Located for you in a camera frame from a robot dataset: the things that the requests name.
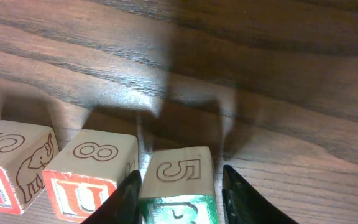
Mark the green R block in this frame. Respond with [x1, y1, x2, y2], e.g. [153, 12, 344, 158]
[139, 146, 219, 224]

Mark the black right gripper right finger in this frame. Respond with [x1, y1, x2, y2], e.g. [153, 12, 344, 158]
[222, 165, 297, 224]

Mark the red E block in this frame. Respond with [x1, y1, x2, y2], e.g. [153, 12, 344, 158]
[0, 120, 59, 215]

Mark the red U block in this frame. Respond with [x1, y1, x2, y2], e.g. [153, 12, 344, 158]
[42, 129, 139, 223]

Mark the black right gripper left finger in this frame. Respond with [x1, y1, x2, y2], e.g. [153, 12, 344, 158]
[81, 170, 142, 224]

